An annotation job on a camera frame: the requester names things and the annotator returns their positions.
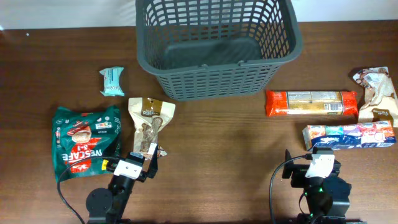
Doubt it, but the beige brown snack pouch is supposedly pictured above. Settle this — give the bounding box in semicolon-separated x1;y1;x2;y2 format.
127;97;176;160

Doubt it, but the multicolour Kleenex tissue pack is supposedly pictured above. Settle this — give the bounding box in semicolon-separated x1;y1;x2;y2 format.
303;121;397;151

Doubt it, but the green Nescafe coffee bag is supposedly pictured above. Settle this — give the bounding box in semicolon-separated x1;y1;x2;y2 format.
52;105;121;182

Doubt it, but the orange spaghetti packet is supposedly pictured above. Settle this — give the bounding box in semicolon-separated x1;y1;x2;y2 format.
265;90;359;116

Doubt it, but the light blue tissue pack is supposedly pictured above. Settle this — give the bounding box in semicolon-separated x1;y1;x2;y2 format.
99;67;124;96

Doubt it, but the beige cookie bag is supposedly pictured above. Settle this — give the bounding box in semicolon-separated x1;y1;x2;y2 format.
353;67;397;128

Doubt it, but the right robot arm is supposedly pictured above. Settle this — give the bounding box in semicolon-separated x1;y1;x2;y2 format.
282;147;352;224

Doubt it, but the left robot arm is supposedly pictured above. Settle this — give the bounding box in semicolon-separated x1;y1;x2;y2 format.
86;143;159;224

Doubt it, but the grey plastic mesh basket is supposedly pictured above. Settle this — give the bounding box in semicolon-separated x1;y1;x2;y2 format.
136;0;303;101

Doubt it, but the right black camera cable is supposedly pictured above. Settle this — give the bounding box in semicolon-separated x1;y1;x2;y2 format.
269;154;313;224

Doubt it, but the black camera cable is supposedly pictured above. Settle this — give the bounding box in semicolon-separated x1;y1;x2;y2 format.
57;156;121;224
269;154;313;224

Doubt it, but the left black camera cable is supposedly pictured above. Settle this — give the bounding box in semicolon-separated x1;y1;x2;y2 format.
57;156;121;224

